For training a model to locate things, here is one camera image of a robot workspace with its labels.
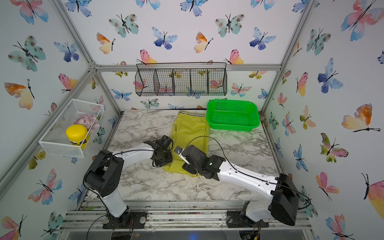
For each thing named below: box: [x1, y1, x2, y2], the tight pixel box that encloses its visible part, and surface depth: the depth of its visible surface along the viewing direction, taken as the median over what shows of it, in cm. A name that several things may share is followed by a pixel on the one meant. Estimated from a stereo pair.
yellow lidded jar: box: [65, 124, 91, 151], surface depth 65 cm
